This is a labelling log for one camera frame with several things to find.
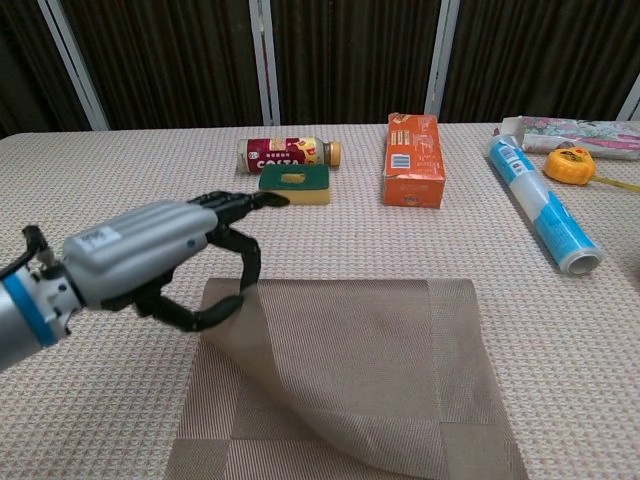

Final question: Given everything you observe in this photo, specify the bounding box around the grey metal partition post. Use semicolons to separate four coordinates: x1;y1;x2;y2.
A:
37;0;110;132
248;0;282;127
423;0;461;124
615;74;640;122

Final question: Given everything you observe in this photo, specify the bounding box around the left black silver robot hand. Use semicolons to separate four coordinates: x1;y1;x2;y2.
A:
62;190;291;334

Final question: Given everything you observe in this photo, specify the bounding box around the dark pleated partition panel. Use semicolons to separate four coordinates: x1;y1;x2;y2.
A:
439;0;640;124
269;0;444;126
59;0;264;131
0;0;94;139

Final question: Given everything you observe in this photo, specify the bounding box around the blue white cling film roll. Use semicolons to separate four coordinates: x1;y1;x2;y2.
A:
487;134;605;276

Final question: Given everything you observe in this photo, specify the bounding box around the brown woven placemat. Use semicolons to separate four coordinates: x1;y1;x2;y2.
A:
164;277;530;480

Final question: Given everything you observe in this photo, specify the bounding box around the yellow tape measure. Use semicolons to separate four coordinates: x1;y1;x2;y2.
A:
543;148;640;195

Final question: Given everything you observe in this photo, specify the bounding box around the beige woven tablecloth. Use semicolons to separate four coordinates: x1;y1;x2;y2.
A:
0;121;640;480

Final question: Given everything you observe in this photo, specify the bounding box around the floral print box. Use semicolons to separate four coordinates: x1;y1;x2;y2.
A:
493;115;640;161

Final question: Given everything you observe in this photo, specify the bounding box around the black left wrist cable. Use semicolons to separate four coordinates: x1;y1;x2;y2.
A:
22;225;55;274

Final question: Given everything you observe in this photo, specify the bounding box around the green yellow sponge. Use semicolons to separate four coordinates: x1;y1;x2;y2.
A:
258;164;333;207

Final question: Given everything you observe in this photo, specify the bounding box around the orange carton box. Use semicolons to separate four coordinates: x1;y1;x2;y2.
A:
382;112;447;210

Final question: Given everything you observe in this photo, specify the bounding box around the red Costa coffee bottle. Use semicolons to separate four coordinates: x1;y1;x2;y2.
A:
237;136;344;175

